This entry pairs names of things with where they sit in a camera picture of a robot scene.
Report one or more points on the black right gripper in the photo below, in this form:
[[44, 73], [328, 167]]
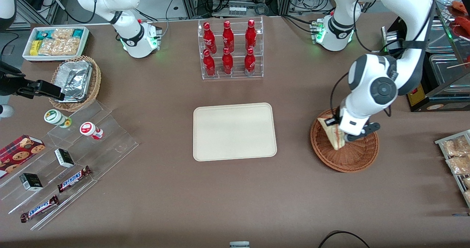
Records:
[[10, 82]]

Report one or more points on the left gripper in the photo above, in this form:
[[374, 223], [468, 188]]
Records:
[[335, 118]]

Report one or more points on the triangle sandwich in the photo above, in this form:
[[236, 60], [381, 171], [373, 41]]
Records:
[[332, 137]]

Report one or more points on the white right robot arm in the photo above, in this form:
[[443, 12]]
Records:
[[136, 42]]

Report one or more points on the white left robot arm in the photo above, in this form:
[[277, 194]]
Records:
[[404, 5]]

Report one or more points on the brown round wicker basket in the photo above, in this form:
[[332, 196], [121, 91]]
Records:
[[352, 160]]

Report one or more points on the light tan wicker basket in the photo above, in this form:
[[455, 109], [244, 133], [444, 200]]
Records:
[[95, 82]]

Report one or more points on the cream rectangular tray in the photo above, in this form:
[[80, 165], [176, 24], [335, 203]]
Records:
[[235, 132]]

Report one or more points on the tray of packaged snacks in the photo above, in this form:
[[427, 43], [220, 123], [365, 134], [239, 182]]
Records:
[[440, 142]]

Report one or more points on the green lid yogurt cup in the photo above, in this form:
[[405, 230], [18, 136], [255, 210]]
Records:
[[55, 117]]

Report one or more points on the aluminium foil container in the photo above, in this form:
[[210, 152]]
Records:
[[73, 81]]

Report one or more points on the yellow snack pack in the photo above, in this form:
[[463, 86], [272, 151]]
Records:
[[34, 47]]

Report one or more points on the large clear cracker bag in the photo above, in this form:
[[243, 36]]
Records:
[[58, 47]]

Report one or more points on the teal snack pack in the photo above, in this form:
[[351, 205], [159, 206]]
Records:
[[44, 35], [78, 33]]

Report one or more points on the red lid yogurt cup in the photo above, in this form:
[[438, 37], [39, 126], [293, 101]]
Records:
[[89, 129]]

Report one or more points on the small clear cracker bag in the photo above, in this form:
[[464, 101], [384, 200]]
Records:
[[63, 33]]

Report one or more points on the red tartan cookie box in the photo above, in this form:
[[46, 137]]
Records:
[[18, 152]]

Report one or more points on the white rectangular snack bin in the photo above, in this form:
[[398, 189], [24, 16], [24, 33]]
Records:
[[85, 44]]

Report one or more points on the small black carton box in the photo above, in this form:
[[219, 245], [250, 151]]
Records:
[[64, 158], [31, 182]]

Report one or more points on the clear acrylic stepped stand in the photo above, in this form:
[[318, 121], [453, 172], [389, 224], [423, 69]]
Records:
[[110, 145], [14, 200]]

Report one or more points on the Snickers chocolate bar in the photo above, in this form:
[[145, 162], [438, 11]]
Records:
[[39, 208], [73, 179]]

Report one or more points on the red cola bottle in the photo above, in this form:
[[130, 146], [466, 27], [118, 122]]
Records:
[[249, 61], [209, 38], [250, 35], [227, 61], [209, 63], [228, 36]]

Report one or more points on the clear acrylic bottle rack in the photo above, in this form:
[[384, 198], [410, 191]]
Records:
[[238, 74]]

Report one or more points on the clear bag of pastries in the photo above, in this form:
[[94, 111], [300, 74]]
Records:
[[455, 147], [467, 182], [468, 196], [459, 164]]

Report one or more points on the grey device edge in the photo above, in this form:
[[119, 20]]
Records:
[[239, 244]]

